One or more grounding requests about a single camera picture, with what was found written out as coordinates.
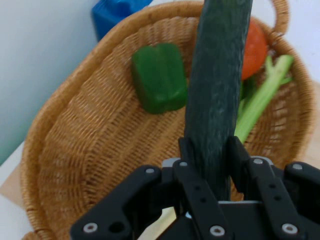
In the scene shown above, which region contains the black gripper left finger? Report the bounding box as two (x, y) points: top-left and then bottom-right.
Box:
(69, 136), (235, 240)

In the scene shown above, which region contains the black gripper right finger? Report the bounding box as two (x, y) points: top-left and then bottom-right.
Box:
(225, 136), (320, 240)

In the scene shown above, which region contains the dark green cucumber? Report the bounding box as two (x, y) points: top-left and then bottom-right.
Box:
(184, 0), (254, 202)

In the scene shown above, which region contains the woven wicker basket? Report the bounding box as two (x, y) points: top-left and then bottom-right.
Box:
(19, 0), (317, 240)

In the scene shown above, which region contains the green celery stalk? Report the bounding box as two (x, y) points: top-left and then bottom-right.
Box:
(234, 54), (295, 145)

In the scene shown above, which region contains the green bell pepper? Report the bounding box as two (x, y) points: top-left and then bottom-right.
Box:
(131, 42), (189, 115)

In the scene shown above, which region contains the red tomato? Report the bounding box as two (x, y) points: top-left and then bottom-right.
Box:
(241, 19), (269, 81)

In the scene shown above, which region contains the blue plastic object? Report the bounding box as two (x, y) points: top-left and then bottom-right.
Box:
(91, 0), (154, 42)

